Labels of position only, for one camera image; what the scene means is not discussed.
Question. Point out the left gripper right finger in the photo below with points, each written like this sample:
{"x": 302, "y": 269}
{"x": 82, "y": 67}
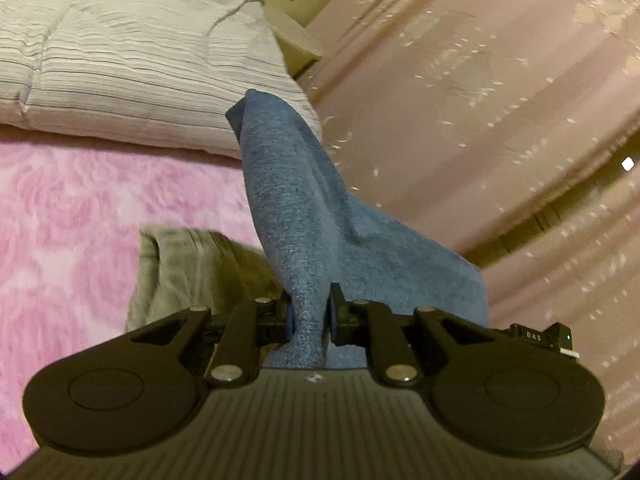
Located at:
{"x": 490, "y": 390}

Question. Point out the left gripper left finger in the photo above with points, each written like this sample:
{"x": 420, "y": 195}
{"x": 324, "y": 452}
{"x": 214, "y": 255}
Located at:
{"x": 142, "y": 387}

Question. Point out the blue denim jeans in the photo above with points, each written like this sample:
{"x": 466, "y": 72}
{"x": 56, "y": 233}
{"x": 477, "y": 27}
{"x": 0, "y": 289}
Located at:
{"x": 315, "y": 233}

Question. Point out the folded grey trousers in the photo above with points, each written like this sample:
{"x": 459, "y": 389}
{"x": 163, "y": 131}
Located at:
{"x": 183, "y": 268}

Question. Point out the pink floral blanket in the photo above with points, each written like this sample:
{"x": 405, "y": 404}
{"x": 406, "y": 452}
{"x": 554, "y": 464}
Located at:
{"x": 71, "y": 213}

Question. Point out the pink patterned curtain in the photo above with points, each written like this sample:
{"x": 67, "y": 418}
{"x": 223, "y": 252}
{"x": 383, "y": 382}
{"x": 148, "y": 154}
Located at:
{"x": 507, "y": 130}

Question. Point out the grey striped duvet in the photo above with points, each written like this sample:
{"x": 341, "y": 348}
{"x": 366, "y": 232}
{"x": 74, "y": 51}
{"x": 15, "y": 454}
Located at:
{"x": 150, "y": 72}

